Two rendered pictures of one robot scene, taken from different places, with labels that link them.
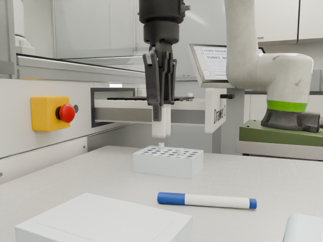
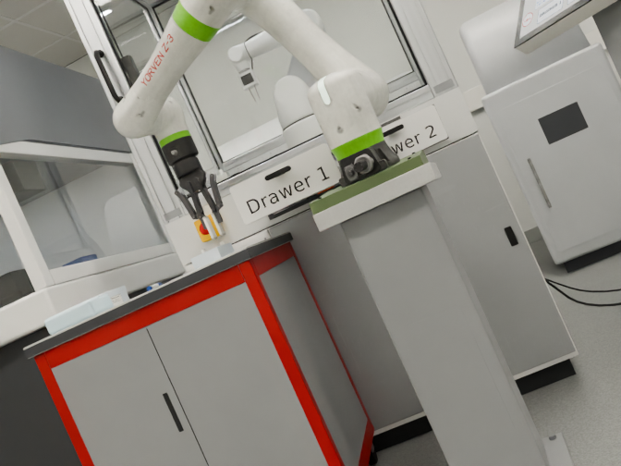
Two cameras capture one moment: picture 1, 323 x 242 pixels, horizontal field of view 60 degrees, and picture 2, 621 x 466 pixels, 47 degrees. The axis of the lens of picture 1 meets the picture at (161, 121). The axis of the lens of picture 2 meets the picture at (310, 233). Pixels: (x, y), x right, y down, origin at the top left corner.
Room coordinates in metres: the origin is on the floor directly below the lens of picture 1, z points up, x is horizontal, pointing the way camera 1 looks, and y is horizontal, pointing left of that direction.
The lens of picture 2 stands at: (0.47, -2.03, 0.73)
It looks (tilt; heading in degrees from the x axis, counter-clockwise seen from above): 0 degrees down; 80
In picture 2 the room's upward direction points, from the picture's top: 24 degrees counter-clockwise
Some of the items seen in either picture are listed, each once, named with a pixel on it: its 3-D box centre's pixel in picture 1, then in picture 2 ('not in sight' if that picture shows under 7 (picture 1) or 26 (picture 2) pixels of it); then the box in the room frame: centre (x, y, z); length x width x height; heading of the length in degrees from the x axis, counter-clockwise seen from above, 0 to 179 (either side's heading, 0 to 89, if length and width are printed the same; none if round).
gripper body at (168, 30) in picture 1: (161, 46); (191, 176); (0.60, 0.00, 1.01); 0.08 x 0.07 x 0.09; 157
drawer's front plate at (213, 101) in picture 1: (217, 107); (286, 184); (0.81, -0.16, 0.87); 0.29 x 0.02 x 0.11; 161
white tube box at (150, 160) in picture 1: (168, 160); (213, 256); (0.56, -0.01, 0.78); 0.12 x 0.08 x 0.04; 67
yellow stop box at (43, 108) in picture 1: (52, 112); (209, 227); (0.60, 0.23, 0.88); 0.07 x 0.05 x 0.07; 161
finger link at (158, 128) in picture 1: (158, 121); (210, 227); (0.59, 0.01, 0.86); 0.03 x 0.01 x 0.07; 67
